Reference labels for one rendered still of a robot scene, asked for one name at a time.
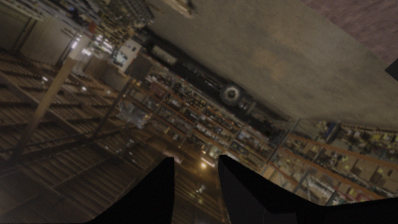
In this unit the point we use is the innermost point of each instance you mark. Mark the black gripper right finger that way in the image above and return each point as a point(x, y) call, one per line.
point(252, 199)

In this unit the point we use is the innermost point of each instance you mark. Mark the beige service panel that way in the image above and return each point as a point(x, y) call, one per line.
point(392, 70)

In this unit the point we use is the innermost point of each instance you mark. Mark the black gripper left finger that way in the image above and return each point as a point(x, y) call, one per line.
point(149, 202)

